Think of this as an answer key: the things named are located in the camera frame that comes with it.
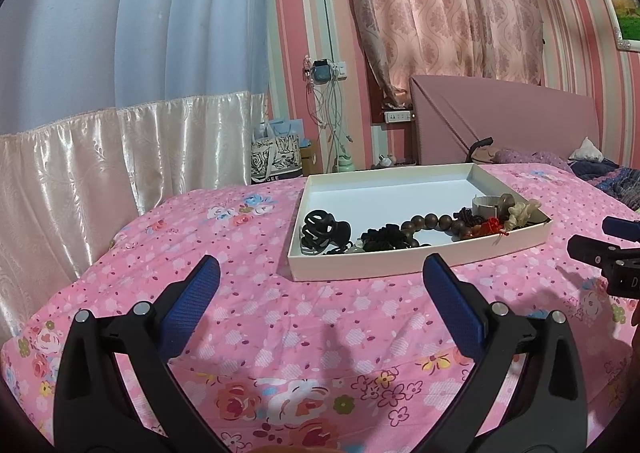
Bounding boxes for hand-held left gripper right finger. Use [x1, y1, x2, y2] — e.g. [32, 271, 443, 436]
[422, 253, 591, 453]

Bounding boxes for pink padded headboard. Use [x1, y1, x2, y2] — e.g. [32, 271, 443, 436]
[409, 74, 601, 166]

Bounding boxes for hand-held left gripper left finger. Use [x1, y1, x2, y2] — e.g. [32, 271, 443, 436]
[52, 254, 236, 453]

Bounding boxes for small white figurine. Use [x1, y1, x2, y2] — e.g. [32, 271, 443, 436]
[371, 153, 416, 169]

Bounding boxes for black hair claw clip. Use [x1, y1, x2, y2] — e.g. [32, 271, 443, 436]
[299, 208, 353, 256]

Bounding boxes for dark blue blanket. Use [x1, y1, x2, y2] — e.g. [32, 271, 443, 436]
[570, 158, 640, 211]

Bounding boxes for pink floral bedsheet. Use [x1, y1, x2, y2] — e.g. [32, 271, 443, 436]
[0, 163, 640, 453]

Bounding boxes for brown wooden bead bracelet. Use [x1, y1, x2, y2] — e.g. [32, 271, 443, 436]
[400, 206, 518, 241]

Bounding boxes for framed landscape picture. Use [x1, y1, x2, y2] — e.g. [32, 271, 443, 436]
[595, 0, 640, 54]

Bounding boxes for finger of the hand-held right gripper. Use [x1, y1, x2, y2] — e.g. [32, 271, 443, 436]
[602, 216, 640, 237]
[567, 234, 640, 268]

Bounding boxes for hanging white cables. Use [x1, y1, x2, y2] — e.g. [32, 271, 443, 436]
[307, 80, 353, 169]

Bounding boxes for blue wall charger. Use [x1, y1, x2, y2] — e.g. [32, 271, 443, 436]
[310, 59, 335, 85]

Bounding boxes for cream satin curtain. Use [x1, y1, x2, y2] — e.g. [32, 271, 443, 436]
[0, 90, 271, 344]

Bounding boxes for white cardboard box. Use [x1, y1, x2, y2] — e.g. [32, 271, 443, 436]
[286, 163, 553, 283]

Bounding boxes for small cardboard box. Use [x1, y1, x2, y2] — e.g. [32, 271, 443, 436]
[299, 140, 317, 176]

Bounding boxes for blue gift bag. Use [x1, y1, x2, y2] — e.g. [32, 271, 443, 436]
[267, 119, 303, 139]

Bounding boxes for light blue curtain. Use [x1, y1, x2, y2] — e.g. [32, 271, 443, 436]
[0, 0, 273, 136]

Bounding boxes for black strap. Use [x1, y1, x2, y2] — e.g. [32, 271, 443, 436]
[467, 136, 496, 156]

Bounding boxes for red knot ornament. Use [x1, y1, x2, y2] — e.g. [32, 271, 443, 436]
[480, 217, 511, 238]

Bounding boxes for purple dotted pillow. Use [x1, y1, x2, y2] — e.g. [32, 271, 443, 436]
[492, 147, 571, 170]

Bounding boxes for printed tote bag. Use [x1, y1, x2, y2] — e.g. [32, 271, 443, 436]
[250, 123, 305, 182]

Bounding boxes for white band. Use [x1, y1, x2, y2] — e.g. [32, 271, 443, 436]
[471, 194, 516, 220]

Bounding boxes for pink floral curtain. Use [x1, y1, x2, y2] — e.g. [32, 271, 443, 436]
[335, 0, 546, 101]

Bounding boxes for white cloth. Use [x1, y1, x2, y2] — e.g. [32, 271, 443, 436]
[570, 136, 603, 163]

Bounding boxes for black scrunchie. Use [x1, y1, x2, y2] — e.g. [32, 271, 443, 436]
[357, 223, 421, 253]

